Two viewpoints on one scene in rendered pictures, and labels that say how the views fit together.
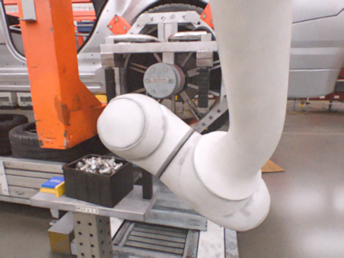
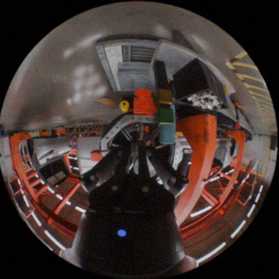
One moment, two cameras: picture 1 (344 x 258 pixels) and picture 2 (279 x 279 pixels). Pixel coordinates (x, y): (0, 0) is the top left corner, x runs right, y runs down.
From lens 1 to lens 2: 0.53 m
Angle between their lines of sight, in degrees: 23
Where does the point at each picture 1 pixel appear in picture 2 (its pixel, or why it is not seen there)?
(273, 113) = not seen: outside the picture
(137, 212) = (170, 45)
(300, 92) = (84, 139)
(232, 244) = (103, 58)
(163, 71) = not seen: hidden behind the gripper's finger
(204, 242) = (118, 55)
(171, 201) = (141, 74)
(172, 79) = (136, 169)
